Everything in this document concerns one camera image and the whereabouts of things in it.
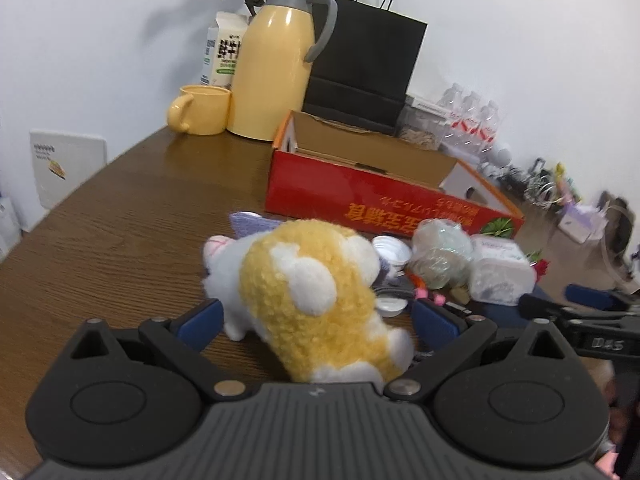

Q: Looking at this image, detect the purple tissue pack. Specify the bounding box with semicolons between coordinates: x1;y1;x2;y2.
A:
558;203;608;245

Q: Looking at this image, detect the clear seed container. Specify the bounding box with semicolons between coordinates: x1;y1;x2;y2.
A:
396;96;450;151

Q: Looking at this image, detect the yellow white plush cat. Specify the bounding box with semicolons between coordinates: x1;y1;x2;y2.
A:
203;220;414;390

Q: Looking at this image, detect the tangled cables pile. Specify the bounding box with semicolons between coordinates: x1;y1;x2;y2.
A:
499;156;559;206

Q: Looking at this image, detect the small white lid cup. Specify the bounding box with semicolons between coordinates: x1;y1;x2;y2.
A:
372;235;412;268

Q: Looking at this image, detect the clear plastic ball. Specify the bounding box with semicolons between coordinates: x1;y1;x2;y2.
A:
409;219;473;289

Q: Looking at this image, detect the black paper bag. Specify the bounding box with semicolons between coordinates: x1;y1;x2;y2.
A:
303;0;427;134

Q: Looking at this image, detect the water bottle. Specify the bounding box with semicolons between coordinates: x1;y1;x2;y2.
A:
473;101;500;154
437;82;463;136
450;91;480;152

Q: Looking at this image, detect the yellow ceramic mug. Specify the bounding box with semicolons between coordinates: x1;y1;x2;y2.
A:
166;84;231;136

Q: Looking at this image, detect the middle water bottle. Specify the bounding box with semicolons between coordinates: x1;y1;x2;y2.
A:
450;91;480;152

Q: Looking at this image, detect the white robot figurine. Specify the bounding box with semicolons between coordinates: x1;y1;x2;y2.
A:
482;141;512;179

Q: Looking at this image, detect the purple knitted cloth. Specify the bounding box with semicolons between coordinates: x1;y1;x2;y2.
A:
229;211;282;238

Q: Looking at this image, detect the yellow thermos jug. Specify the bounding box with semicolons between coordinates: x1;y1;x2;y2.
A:
227;0;337;142

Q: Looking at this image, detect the white milk carton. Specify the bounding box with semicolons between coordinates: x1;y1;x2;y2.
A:
200;11;248;89

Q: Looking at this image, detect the red cardboard box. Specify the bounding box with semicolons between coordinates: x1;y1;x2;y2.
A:
265;112;524;238

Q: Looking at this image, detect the left water bottle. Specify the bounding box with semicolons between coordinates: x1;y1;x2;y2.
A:
437;82;463;136

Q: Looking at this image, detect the white plastic pouch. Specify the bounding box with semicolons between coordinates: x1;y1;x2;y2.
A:
468;234;537;307

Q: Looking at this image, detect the red artificial rose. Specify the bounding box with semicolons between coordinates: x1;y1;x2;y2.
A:
527;250;549;282

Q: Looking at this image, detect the right water bottle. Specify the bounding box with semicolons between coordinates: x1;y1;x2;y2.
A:
473;101;500;154

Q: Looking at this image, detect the white board by wall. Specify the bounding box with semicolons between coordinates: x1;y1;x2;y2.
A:
29;130;107;210

